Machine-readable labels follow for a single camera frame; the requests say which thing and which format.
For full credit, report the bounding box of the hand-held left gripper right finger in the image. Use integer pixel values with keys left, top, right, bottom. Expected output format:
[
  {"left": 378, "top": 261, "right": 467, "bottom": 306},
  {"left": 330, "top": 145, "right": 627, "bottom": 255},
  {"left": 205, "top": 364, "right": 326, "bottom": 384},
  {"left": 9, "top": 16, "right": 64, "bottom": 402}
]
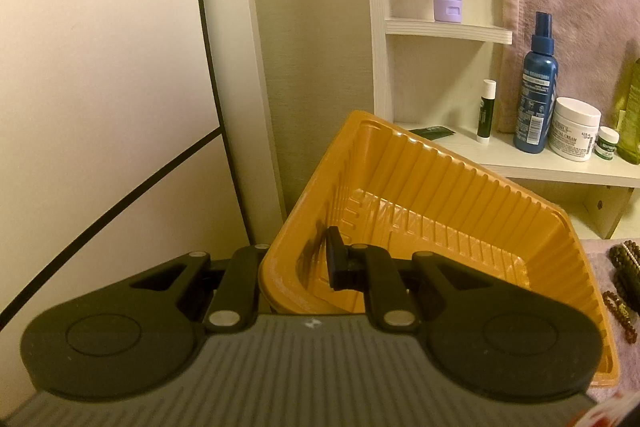
[{"left": 325, "top": 227, "right": 506, "bottom": 330}]

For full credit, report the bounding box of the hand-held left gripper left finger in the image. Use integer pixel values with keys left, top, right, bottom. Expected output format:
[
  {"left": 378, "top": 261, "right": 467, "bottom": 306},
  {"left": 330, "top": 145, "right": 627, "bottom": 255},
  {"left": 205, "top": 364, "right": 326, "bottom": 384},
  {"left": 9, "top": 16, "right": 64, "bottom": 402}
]
[{"left": 129, "top": 244, "right": 271, "bottom": 334}]

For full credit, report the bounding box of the orange plastic tray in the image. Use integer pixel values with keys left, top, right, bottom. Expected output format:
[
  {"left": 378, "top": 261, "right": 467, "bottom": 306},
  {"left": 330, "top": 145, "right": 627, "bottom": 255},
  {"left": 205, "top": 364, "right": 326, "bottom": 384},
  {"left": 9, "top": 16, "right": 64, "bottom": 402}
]
[{"left": 259, "top": 109, "right": 621, "bottom": 388}]

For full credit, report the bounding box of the dark bead necklace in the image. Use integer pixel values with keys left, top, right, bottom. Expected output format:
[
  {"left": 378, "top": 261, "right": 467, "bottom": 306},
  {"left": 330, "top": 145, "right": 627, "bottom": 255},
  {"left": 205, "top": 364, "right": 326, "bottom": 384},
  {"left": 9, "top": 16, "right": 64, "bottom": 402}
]
[{"left": 607, "top": 241, "right": 640, "bottom": 305}]

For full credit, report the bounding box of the brown bead bracelet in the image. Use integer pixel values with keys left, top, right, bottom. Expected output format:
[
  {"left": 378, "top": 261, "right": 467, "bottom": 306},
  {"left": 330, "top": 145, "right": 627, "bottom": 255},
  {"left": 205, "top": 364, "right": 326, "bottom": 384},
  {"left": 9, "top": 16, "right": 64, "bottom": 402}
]
[{"left": 602, "top": 289, "right": 640, "bottom": 334}]

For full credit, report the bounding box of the small dark green tube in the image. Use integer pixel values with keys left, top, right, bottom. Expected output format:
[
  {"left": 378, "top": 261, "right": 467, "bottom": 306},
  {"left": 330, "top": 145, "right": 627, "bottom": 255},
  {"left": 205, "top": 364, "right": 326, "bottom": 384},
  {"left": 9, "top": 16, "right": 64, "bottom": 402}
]
[{"left": 407, "top": 125, "right": 457, "bottom": 140}]

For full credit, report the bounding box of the white corner shelf unit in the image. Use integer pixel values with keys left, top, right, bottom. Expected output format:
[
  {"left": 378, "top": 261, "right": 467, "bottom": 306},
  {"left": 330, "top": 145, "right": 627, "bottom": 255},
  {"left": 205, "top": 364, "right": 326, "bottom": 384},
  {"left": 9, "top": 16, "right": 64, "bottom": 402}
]
[{"left": 360, "top": 0, "right": 640, "bottom": 240}]

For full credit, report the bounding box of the white green lip balm stick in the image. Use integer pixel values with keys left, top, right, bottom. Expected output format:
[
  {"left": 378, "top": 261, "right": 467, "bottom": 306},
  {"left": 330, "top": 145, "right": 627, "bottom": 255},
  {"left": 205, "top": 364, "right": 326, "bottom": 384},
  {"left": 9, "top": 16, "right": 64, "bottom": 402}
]
[{"left": 476, "top": 79, "right": 497, "bottom": 142}]

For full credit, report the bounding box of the blue spray bottle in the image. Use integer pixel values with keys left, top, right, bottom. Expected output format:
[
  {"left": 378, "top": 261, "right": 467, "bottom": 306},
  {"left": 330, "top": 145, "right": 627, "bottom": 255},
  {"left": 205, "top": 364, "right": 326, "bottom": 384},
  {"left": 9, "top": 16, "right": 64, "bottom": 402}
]
[{"left": 514, "top": 11, "right": 558, "bottom": 154}]

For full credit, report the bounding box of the pink fleece mat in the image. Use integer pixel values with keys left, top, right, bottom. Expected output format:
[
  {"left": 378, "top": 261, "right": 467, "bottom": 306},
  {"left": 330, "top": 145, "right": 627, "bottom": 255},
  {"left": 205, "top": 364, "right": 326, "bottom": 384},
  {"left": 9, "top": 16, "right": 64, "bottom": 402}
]
[{"left": 580, "top": 234, "right": 640, "bottom": 408}]

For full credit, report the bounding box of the white cream jar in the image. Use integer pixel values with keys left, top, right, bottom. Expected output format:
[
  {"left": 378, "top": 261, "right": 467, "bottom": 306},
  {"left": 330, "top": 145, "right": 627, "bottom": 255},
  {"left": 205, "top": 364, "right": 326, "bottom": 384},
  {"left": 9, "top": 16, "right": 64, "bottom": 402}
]
[{"left": 548, "top": 97, "right": 602, "bottom": 162}]

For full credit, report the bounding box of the small green jar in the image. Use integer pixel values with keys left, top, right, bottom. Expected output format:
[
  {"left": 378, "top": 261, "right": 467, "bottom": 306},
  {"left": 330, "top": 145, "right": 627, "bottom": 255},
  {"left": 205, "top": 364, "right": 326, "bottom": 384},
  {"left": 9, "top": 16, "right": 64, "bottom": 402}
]
[{"left": 595, "top": 126, "right": 621, "bottom": 158}]

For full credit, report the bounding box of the red white patterned cloth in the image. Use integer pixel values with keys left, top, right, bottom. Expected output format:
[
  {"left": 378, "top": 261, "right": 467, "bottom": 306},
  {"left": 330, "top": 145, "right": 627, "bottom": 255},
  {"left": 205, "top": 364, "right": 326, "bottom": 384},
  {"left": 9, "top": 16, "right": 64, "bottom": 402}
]
[{"left": 565, "top": 399, "right": 640, "bottom": 427}]

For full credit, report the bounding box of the green spray bottle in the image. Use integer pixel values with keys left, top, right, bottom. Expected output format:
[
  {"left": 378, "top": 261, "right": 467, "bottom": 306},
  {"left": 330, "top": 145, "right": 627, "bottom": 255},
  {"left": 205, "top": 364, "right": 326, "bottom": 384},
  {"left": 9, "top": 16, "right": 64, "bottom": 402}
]
[{"left": 616, "top": 57, "right": 640, "bottom": 165}]

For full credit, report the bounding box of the hanging pink fleece blanket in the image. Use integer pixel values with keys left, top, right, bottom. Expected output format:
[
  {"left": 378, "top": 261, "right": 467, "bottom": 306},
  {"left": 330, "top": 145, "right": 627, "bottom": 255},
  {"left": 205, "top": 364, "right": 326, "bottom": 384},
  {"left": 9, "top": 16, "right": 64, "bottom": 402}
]
[{"left": 492, "top": 0, "right": 640, "bottom": 132}]

